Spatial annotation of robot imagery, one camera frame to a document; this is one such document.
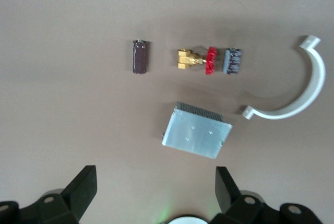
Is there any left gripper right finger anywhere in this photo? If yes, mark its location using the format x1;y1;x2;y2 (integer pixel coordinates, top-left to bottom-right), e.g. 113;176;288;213
211;166;320;224

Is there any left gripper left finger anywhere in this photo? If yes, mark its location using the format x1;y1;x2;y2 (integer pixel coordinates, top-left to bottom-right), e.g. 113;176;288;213
0;165;98;224

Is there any dark terminal block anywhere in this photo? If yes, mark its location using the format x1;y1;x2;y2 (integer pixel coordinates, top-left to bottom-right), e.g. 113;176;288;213
223;48;242;76

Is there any dark brown cylindrical capacitor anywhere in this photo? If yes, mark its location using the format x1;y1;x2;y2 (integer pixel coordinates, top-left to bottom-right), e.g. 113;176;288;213
131;40;151;75

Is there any silver metal power supply box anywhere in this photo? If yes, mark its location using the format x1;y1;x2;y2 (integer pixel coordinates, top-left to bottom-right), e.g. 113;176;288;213
161;101;233;160

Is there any brass valve red handwheel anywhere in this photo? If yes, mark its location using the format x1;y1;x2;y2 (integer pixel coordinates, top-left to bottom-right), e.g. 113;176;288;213
177;46;218;76

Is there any white curved pipe clamp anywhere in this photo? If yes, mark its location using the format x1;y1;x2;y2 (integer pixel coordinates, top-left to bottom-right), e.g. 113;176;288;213
241;34;326;120

